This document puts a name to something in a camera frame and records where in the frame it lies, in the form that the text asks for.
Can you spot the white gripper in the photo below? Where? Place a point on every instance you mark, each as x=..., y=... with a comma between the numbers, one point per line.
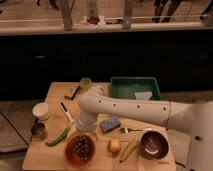
x=87, y=122

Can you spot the dark grapes bunch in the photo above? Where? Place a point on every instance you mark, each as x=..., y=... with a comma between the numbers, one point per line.
x=83, y=147

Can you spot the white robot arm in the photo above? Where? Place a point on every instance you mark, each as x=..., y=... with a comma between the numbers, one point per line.
x=193, y=119

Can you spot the red bowl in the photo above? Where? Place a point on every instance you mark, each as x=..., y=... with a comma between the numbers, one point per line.
x=71, y=157

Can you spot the purple bowl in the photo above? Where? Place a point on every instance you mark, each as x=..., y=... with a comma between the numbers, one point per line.
x=153, y=145

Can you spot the green cucumber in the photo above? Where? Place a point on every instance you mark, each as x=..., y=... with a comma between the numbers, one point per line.
x=60, y=138

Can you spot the blue sponge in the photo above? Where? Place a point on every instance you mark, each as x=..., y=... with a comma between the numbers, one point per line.
x=110, y=124

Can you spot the dark brown utensil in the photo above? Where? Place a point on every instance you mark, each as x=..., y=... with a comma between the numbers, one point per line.
x=72, y=94

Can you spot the yellow apple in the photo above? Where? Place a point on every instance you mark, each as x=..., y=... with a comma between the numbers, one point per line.
x=114, y=146

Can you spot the wooden table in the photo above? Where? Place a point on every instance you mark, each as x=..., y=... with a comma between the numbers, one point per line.
x=40, y=157

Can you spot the green cup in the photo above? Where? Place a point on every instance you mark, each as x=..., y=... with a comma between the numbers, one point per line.
x=85, y=83

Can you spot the metal fork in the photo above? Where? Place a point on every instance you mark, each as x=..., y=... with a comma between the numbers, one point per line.
x=127, y=130

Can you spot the white cup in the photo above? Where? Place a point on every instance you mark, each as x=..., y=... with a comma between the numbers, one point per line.
x=41, y=110

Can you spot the metal tin can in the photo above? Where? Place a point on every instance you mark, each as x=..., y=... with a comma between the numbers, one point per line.
x=38, y=130

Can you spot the green plastic bin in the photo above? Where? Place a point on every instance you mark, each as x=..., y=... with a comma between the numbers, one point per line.
x=127, y=87

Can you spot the yellow banana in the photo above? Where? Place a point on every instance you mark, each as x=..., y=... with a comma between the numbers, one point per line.
x=129, y=148

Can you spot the white cloth in bin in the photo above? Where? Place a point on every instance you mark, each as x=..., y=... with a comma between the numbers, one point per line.
x=143, y=95

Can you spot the white handled knife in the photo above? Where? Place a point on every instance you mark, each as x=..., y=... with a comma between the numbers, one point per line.
x=68, y=115

